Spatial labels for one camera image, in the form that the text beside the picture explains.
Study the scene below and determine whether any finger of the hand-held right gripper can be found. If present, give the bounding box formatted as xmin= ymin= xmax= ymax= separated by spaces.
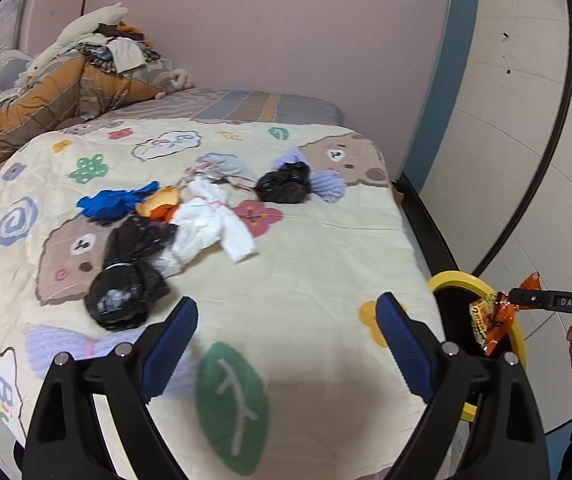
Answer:
xmin=508 ymin=286 xmax=572 ymax=312

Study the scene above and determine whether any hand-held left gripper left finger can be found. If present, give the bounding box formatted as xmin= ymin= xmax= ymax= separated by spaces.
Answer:
xmin=22 ymin=296 xmax=200 ymax=480

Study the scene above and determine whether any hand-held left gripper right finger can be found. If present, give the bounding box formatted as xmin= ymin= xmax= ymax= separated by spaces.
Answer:
xmin=375 ymin=292 xmax=551 ymax=480

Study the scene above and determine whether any orange snack wrapper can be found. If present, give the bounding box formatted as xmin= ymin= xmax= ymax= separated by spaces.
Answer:
xmin=468 ymin=272 xmax=542 ymax=357

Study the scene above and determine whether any large black plastic bag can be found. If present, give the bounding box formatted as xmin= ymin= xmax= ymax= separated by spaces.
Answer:
xmin=83 ymin=215 xmax=179 ymax=332

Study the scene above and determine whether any yellow rimmed trash bin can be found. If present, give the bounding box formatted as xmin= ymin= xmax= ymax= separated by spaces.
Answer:
xmin=427 ymin=270 xmax=528 ymax=421

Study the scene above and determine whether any white tissue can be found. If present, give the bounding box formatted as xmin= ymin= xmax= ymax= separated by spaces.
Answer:
xmin=158 ymin=177 xmax=257 ymax=278

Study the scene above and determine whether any blue glove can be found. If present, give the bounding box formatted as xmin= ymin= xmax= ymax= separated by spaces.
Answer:
xmin=77 ymin=180 xmax=159 ymax=221

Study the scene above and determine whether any lilac cloth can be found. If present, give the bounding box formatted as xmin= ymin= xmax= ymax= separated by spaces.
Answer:
xmin=271 ymin=147 xmax=344 ymax=205

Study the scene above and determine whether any small black plastic bag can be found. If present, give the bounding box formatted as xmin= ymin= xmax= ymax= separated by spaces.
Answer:
xmin=255 ymin=161 xmax=312 ymax=205

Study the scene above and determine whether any printed cartoon bear blanket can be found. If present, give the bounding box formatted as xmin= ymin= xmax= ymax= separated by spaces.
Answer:
xmin=0 ymin=119 xmax=447 ymax=480

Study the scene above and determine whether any black curved pole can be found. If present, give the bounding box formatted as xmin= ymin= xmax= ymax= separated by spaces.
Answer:
xmin=466 ymin=0 xmax=572 ymax=273

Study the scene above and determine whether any orange peel with pale inside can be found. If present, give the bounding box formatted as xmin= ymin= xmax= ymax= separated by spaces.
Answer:
xmin=136 ymin=186 xmax=179 ymax=211

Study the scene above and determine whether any grey pink crumpled cloth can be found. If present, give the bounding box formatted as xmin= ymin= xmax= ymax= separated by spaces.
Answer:
xmin=181 ymin=152 xmax=259 ymax=191

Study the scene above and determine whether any striped bedsheet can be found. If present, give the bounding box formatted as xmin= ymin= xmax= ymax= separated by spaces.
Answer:
xmin=101 ymin=87 xmax=344 ymax=126

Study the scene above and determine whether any pile of clothes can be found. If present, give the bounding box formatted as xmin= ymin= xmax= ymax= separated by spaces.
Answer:
xmin=78 ymin=22 xmax=162 ymax=73

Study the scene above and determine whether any white plush toy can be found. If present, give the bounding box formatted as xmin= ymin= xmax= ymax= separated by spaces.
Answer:
xmin=18 ymin=2 xmax=129 ymax=86

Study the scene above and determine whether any black bed frame rail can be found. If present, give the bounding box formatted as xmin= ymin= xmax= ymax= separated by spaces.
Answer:
xmin=393 ymin=174 xmax=464 ymax=283

